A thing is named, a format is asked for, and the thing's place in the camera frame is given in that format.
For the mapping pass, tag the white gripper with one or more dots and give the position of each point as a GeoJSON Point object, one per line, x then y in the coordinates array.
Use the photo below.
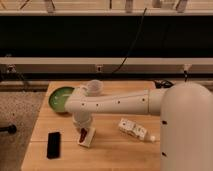
{"type": "Point", "coordinates": [82, 120]}

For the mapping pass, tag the red pepper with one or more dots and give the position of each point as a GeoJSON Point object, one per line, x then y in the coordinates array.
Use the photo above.
{"type": "Point", "coordinates": [83, 134]}

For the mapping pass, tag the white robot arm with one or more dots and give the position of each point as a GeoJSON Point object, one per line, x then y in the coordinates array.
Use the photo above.
{"type": "Point", "coordinates": [186, 120]}

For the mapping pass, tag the green bowl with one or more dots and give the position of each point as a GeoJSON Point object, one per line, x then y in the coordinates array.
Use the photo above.
{"type": "Point", "coordinates": [59, 97]}

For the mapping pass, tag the black rectangular phone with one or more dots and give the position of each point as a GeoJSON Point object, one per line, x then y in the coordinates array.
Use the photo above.
{"type": "Point", "coordinates": [53, 145]}

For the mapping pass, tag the black round knob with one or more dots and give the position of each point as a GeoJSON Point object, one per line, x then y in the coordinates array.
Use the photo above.
{"type": "Point", "coordinates": [11, 129]}

